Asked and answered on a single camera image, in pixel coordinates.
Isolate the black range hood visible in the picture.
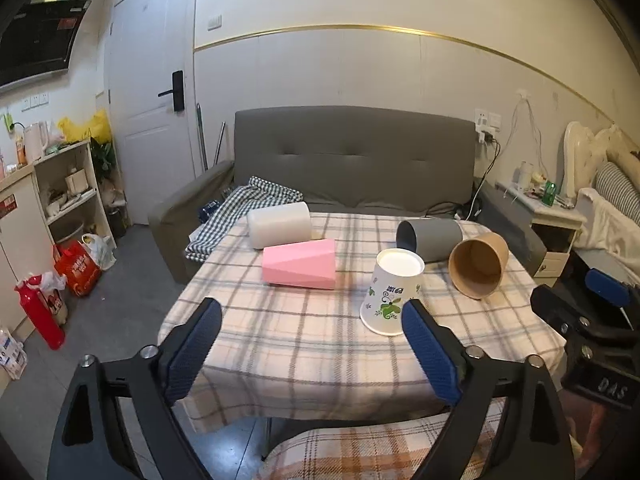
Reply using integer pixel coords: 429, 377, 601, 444
0, 0, 93, 88

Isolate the white hanging cable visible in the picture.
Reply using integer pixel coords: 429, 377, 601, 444
510, 89, 547, 176

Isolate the cream bed headboard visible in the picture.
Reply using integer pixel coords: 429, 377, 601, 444
564, 121, 640, 201

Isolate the blue checkered cloth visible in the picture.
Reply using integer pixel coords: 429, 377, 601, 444
185, 176, 304, 262

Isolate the brown paper cup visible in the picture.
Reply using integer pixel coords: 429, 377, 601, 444
448, 232, 510, 301

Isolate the black power cable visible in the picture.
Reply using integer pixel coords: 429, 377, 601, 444
422, 141, 501, 221

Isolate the cream nightstand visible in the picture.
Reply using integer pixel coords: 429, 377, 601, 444
495, 180, 588, 276

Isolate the grey sofa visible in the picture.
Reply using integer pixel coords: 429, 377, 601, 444
147, 106, 548, 286

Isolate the green plant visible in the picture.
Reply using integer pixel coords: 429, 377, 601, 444
91, 137, 117, 176

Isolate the grey cup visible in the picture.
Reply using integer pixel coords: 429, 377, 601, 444
396, 217, 465, 263

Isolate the white translucent cup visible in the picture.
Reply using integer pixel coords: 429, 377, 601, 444
247, 201, 312, 250

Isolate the black trash bin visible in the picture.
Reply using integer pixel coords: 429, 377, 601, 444
106, 207, 128, 238

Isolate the plaid tablecloth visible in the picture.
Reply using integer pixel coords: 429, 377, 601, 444
157, 210, 568, 436

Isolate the white kitchen cabinet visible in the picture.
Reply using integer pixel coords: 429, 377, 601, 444
0, 162, 56, 341

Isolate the striped pillow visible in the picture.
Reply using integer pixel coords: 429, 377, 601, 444
592, 161, 640, 216

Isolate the plaid chair cushion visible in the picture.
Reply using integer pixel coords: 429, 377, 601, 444
257, 410, 506, 480

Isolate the white paper cup green print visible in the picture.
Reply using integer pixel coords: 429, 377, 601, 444
360, 249, 426, 337

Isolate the white kettle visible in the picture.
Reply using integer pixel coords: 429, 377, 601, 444
23, 122, 50, 162

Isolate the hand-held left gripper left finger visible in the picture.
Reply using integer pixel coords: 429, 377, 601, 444
47, 297, 223, 480

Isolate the white door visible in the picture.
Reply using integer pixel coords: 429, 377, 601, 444
105, 0, 198, 226

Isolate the black door lock handle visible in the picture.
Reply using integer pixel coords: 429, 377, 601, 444
158, 71, 185, 111

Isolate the white plastic bag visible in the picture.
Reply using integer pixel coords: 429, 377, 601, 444
81, 233, 117, 271

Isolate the white wall socket with plugs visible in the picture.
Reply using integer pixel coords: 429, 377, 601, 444
475, 108, 502, 145

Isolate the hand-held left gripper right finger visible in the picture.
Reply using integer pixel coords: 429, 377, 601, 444
401, 299, 576, 480

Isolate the white bedding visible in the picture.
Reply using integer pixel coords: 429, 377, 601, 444
572, 187, 640, 271

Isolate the yellow plastic bag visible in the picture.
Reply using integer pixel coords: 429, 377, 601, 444
57, 110, 111, 145

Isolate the white printed packet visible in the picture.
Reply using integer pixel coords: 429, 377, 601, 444
0, 327, 28, 381

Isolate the cream shelf unit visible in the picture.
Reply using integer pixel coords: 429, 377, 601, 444
32, 140, 118, 261

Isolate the pink faceted cup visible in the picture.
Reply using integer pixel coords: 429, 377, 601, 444
262, 239, 337, 291

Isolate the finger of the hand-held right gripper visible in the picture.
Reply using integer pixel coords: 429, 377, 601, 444
530, 285, 598, 337
585, 268, 640, 331

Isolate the red bottle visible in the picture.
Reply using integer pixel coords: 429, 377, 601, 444
14, 274, 67, 351

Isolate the red shopping bag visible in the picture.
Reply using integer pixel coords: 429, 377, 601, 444
53, 240, 102, 297

